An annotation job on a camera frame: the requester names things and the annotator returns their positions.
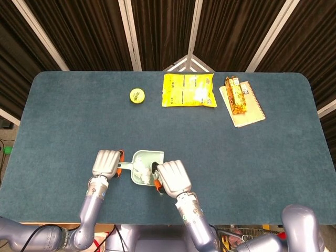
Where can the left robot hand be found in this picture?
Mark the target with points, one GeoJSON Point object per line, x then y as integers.
{"type": "Point", "coordinates": [106, 162]}

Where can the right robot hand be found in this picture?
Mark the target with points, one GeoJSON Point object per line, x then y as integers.
{"type": "Point", "coordinates": [173, 178]}

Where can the mint green hand broom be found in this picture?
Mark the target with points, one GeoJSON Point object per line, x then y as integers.
{"type": "Point", "coordinates": [155, 175]}

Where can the mint green plastic dustpan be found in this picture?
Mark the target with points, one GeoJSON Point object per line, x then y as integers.
{"type": "Point", "coordinates": [157, 156]}

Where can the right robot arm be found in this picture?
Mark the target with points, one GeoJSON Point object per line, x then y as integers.
{"type": "Point", "coordinates": [194, 218]}

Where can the blue table mat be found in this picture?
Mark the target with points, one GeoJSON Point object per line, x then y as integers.
{"type": "Point", "coordinates": [78, 126]}

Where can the grey robot torso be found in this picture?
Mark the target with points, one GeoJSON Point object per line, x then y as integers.
{"type": "Point", "coordinates": [147, 239]}

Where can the yellow tennis ball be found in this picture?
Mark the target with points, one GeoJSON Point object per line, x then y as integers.
{"type": "Point", "coordinates": [137, 96]}

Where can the red and white bag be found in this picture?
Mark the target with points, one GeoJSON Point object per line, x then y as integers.
{"type": "Point", "coordinates": [101, 240]}

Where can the yellow snack bag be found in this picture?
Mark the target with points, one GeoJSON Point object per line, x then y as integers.
{"type": "Point", "coordinates": [183, 90]}

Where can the gold brown snack packet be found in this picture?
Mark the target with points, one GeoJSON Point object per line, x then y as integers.
{"type": "Point", "coordinates": [236, 95]}

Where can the beige spiral notebook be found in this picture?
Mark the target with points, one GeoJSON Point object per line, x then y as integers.
{"type": "Point", "coordinates": [253, 110]}

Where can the dark brown curtain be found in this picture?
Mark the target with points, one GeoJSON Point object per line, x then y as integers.
{"type": "Point", "coordinates": [92, 31]}

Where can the white metal frame pole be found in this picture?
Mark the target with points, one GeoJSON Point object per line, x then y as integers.
{"type": "Point", "coordinates": [9, 116]}
{"type": "Point", "coordinates": [273, 34]}
{"type": "Point", "coordinates": [195, 26]}
{"type": "Point", "coordinates": [326, 108]}
{"type": "Point", "coordinates": [39, 34]}
{"type": "Point", "coordinates": [130, 34]}

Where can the white triangular frame base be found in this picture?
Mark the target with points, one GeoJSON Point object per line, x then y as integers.
{"type": "Point", "coordinates": [187, 64]}

